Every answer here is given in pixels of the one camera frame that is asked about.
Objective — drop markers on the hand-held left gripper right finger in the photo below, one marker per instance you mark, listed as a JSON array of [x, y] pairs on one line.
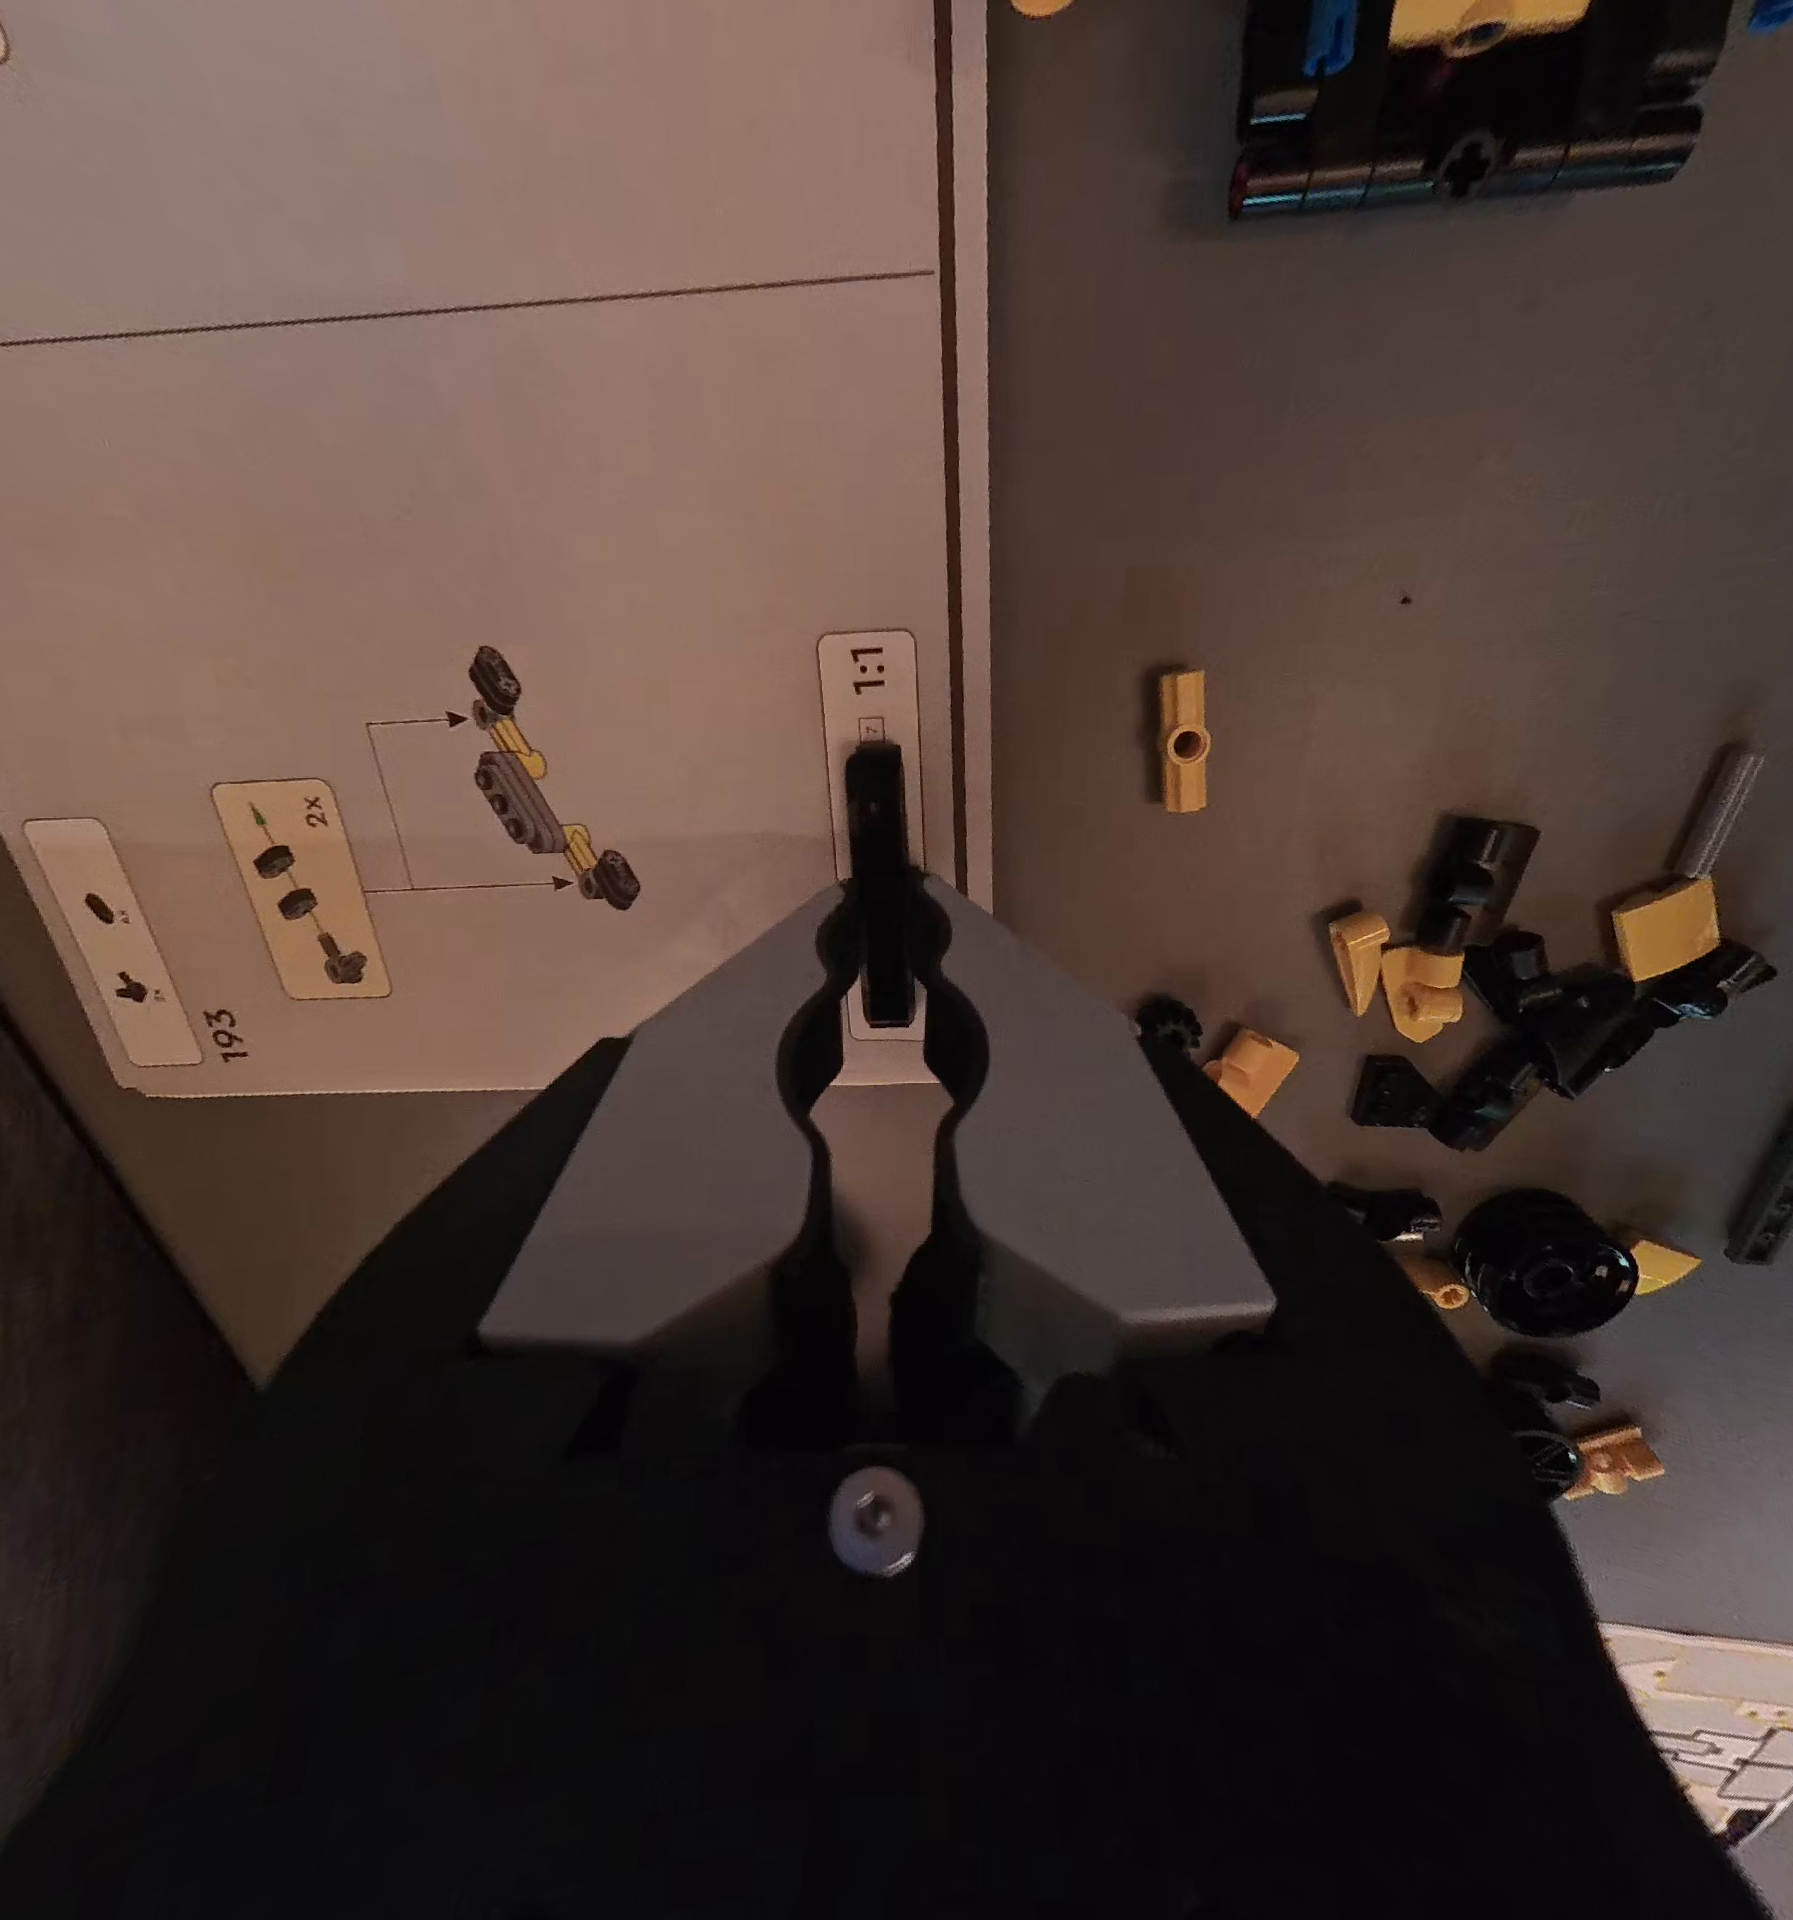
[[1105, 1200]]

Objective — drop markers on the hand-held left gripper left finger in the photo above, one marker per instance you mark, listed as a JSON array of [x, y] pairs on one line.
[[657, 1200]]

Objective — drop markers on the black beam piece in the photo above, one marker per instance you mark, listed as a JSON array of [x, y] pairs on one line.
[[881, 840]]

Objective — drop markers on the yellow toy brick car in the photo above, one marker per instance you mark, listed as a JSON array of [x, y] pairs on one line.
[[1466, 136]]

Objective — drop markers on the grey desk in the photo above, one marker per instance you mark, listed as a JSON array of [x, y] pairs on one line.
[[1286, 524]]

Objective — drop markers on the scattered toy brick pieces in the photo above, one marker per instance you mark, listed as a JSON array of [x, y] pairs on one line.
[[1542, 1268]]

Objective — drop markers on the open instruction booklet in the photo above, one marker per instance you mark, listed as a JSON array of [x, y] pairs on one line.
[[462, 449]]

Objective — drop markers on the printed leaflet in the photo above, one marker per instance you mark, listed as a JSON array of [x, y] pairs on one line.
[[1753, 1741]]

